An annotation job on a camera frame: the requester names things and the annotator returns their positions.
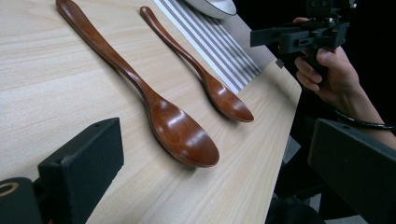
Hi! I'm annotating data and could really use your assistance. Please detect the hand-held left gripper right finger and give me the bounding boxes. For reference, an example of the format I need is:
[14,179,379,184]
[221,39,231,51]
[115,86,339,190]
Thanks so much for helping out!
[306,118,396,224]

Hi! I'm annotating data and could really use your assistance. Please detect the grey white striped placemat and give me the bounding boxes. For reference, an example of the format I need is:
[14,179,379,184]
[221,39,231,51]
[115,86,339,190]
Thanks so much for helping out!
[151,0,278,95]

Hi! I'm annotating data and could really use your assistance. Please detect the white bowl with dark rim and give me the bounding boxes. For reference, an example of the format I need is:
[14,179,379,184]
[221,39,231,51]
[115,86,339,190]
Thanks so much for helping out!
[181,0,238,20]

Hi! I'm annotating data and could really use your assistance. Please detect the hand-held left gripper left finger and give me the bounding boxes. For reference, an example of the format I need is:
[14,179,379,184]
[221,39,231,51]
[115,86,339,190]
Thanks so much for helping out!
[36,117,125,224]

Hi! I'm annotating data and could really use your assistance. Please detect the large brown wooden spoon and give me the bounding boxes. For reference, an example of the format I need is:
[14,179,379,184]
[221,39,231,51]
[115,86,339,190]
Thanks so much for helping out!
[54,0,220,169]

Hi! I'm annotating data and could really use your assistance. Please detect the black cable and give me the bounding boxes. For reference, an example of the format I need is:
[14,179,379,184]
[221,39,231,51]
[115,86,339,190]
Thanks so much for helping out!
[323,102,396,132]

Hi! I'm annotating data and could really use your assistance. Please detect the small brown wooden spoon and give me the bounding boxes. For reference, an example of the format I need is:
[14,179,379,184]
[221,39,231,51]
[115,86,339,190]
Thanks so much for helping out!
[139,5,255,123]

